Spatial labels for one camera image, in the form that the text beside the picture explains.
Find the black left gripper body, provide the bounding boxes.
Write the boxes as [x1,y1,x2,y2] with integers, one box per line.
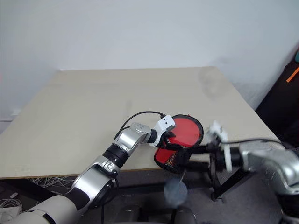
[160,133,171,149]

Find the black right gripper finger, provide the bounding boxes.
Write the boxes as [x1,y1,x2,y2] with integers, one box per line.
[183,161,211,173]
[186,145,210,155]

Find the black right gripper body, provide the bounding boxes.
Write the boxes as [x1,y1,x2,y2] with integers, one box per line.
[206,141,226,175]

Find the red black paddle case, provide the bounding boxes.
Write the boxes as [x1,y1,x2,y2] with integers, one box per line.
[153,113,204,175]

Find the black cabinet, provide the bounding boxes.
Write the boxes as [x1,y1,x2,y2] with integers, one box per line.
[256,62,299,147]

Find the orange strip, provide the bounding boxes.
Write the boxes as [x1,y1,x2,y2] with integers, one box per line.
[286,66,299,83]

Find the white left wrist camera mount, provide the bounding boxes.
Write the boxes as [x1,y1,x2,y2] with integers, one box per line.
[149,114,176,147]

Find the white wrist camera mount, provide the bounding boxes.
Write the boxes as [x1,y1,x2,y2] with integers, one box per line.
[149,114,176,147]
[207,120,232,173]

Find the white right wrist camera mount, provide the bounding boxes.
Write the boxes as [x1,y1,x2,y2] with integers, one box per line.
[207,120,232,173]

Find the black table frame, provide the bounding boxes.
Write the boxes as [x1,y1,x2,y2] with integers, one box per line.
[0,167,256,203]

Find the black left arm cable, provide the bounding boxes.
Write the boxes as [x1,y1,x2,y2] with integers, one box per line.
[100,111,166,224]

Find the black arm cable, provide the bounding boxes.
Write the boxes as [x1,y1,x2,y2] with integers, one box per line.
[227,138,282,146]
[100,111,166,224]

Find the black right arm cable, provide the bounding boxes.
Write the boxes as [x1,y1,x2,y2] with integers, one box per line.
[227,138,282,146]

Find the white floor wires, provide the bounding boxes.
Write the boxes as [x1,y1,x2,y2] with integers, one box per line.
[0,176,78,212]

